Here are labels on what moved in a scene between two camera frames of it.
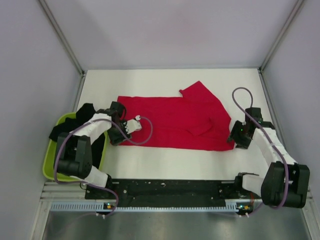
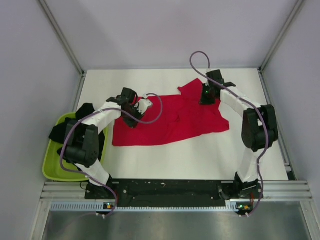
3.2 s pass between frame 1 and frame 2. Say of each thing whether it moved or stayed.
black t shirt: stayed
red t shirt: moved
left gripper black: moved
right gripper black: moved
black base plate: stayed
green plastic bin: stayed
